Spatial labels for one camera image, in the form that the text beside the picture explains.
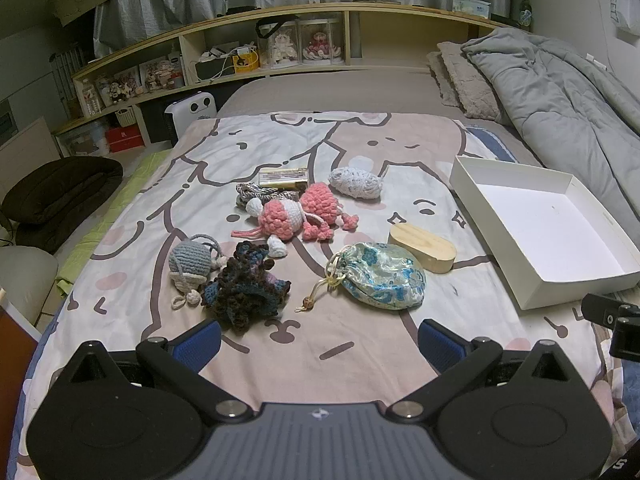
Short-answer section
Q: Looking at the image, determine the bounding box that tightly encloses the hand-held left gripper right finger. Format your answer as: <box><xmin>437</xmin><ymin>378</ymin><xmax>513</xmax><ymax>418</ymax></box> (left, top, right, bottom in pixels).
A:
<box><xmin>385</xmin><ymin>319</ymin><xmax>581</xmax><ymax>423</ymax></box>

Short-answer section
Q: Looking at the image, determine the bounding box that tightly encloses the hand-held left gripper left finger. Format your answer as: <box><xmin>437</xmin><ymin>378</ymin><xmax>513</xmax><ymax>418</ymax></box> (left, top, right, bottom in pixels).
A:
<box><xmin>52</xmin><ymin>320</ymin><xmax>258</xmax><ymax>423</ymax></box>

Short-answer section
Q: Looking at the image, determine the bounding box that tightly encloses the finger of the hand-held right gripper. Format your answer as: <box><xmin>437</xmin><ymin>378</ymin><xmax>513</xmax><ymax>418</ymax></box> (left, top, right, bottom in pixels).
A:
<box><xmin>581</xmin><ymin>292</ymin><xmax>640</xmax><ymax>331</ymax></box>

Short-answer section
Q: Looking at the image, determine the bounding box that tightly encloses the dark crochet scrunchie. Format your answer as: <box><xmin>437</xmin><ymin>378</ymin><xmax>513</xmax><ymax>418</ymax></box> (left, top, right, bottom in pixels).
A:
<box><xmin>200</xmin><ymin>241</ymin><xmax>293</xmax><ymax>333</ymax></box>

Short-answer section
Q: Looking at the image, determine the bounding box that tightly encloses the grey crochet jellyfish toy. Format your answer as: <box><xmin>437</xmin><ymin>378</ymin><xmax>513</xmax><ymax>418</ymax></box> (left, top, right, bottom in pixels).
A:
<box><xmin>167</xmin><ymin>234</ymin><xmax>223</xmax><ymax>311</ymax></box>

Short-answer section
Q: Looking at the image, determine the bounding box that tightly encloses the floral brocade drawstring pouch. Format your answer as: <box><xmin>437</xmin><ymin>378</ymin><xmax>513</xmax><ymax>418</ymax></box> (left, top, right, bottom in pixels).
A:
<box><xmin>295</xmin><ymin>242</ymin><xmax>427</xmax><ymax>313</ymax></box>

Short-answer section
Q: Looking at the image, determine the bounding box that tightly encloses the oval wooden block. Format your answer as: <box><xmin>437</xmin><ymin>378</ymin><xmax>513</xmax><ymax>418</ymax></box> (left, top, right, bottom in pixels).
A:
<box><xmin>388</xmin><ymin>223</ymin><xmax>457</xmax><ymax>275</ymax></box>

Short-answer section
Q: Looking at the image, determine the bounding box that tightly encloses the white cardboard box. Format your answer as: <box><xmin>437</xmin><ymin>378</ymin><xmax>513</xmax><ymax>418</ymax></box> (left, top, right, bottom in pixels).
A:
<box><xmin>448</xmin><ymin>155</ymin><xmax>640</xmax><ymax>311</ymax></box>

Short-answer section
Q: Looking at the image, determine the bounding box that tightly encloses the pink crochet toy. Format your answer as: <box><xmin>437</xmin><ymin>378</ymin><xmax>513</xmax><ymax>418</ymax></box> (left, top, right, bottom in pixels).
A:
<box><xmin>231</xmin><ymin>182</ymin><xmax>360</xmax><ymax>259</ymax></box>

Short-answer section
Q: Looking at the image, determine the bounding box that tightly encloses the braided grey cord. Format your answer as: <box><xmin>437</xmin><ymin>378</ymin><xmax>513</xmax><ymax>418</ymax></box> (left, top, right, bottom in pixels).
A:
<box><xmin>235</xmin><ymin>182</ymin><xmax>301</xmax><ymax>211</ymax></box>

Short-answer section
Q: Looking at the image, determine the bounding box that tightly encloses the white crochet pouch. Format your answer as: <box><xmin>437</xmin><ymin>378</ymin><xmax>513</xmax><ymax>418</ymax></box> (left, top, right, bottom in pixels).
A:
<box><xmin>328</xmin><ymin>165</ymin><xmax>384</xmax><ymax>202</ymax></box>

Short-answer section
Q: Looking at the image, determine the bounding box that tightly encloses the small yellow card box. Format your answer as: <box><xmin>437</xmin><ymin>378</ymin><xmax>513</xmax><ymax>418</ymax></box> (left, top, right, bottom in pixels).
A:
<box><xmin>258</xmin><ymin>166</ymin><xmax>307</xmax><ymax>191</ymax></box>

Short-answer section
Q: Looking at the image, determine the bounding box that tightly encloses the light green mat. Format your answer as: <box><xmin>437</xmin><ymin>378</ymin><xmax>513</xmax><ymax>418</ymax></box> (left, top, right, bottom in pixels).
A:
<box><xmin>55</xmin><ymin>150</ymin><xmax>171</xmax><ymax>301</ymax></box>

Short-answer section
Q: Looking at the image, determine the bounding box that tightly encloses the brown wooden board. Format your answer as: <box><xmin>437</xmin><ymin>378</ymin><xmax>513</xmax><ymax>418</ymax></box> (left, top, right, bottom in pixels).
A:
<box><xmin>0</xmin><ymin>290</ymin><xmax>43</xmax><ymax>406</ymax></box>

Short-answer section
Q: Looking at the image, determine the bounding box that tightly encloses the beige cushion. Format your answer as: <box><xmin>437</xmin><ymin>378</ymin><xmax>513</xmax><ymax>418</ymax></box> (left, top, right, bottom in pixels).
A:
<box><xmin>0</xmin><ymin>246</ymin><xmax>58</xmax><ymax>326</ymax></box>

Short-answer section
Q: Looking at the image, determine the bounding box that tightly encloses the cartoon printed blanket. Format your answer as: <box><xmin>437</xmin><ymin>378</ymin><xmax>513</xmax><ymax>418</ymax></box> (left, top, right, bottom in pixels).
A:
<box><xmin>15</xmin><ymin>112</ymin><xmax>631</xmax><ymax>480</ymax></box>

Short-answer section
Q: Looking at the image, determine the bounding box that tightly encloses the dark brown cushion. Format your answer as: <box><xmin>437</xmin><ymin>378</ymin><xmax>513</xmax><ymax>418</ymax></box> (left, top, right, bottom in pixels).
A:
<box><xmin>0</xmin><ymin>156</ymin><xmax>124</xmax><ymax>253</ymax></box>

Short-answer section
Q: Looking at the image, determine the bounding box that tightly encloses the grey duvet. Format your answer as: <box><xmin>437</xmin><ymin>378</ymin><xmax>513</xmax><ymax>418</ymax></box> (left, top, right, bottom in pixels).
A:
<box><xmin>461</xmin><ymin>27</ymin><xmax>640</xmax><ymax>261</ymax></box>

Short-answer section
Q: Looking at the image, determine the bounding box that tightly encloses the red box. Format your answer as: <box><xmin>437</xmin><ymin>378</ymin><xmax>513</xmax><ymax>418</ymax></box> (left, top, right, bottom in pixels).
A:
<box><xmin>106</xmin><ymin>125</ymin><xmax>146</xmax><ymax>153</ymax></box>

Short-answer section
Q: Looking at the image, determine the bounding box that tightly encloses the clear storage bin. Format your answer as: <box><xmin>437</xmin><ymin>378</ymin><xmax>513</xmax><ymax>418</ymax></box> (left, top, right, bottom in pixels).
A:
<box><xmin>65</xmin><ymin>127</ymin><xmax>108</xmax><ymax>157</ymax></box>

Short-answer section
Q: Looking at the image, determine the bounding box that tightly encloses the white heater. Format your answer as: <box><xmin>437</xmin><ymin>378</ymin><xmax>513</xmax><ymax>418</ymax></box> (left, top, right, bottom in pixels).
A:
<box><xmin>164</xmin><ymin>91</ymin><xmax>219</xmax><ymax>148</ymax></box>

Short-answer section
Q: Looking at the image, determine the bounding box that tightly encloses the fuzzy beige pillow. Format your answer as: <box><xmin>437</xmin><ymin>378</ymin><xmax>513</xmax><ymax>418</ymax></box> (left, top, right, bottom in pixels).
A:
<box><xmin>427</xmin><ymin>41</ymin><xmax>511</xmax><ymax>123</ymax></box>

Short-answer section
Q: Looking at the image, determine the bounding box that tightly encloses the clear plastic bottle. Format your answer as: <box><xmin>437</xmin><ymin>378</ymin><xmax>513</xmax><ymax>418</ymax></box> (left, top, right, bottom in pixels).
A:
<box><xmin>82</xmin><ymin>85</ymin><xmax>103</xmax><ymax>116</ymax></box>

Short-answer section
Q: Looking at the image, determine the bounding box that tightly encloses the figurine display box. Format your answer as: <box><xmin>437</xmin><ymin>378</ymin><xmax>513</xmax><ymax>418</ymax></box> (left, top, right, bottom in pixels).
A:
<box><xmin>140</xmin><ymin>57</ymin><xmax>186</xmax><ymax>91</ymax></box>
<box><xmin>102</xmin><ymin>67</ymin><xmax>141</xmax><ymax>106</ymax></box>

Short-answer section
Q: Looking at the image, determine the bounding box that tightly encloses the dark box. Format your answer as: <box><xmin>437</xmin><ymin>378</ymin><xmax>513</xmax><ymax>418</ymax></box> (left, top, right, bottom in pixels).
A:
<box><xmin>194</xmin><ymin>57</ymin><xmax>236</xmax><ymax>83</ymax></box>

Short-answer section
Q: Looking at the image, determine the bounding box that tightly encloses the bed with beige sheet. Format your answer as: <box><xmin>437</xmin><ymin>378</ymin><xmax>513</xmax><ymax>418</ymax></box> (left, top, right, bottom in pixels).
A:
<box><xmin>217</xmin><ymin>67</ymin><xmax>546</xmax><ymax>171</ymax></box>

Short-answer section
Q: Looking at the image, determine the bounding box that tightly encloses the clear case with white doll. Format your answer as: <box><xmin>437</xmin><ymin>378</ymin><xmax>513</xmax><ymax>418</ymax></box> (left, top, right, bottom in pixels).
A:
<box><xmin>270</xmin><ymin>19</ymin><xmax>301</xmax><ymax>68</ymax></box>

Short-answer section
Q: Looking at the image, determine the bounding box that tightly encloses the wooden headboard shelf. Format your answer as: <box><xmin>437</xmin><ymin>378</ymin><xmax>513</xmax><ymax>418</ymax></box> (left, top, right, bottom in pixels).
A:
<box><xmin>52</xmin><ymin>2</ymin><xmax>511</xmax><ymax>158</ymax></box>

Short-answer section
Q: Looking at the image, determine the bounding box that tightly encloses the clear case with pink doll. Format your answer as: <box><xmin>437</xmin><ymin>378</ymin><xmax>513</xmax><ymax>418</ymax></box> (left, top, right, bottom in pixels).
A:
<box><xmin>299</xmin><ymin>17</ymin><xmax>346</xmax><ymax>65</ymax></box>

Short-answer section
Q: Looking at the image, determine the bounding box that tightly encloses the tissue box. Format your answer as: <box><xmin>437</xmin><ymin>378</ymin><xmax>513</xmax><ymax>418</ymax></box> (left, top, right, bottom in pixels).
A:
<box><xmin>452</xmin><ymin>0</ymin><xmax>491</xmax><ymax>18</ymax></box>

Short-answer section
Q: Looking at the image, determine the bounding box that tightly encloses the yellow cup with cables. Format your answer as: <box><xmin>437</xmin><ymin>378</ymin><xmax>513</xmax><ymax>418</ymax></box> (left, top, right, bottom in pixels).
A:
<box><xmin>232</xmin><ymin>50</ymin><xmax>261</xmax><ymax>73</ymax></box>

